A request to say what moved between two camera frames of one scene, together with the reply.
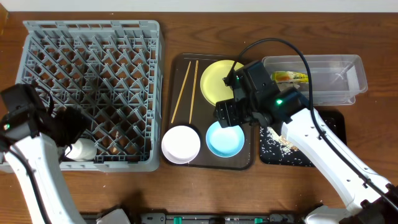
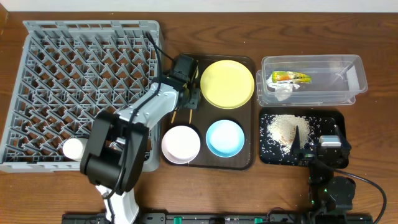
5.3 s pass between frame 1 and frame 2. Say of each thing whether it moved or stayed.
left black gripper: moved
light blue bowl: stayed
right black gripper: moved
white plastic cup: stayed
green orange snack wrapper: stayed
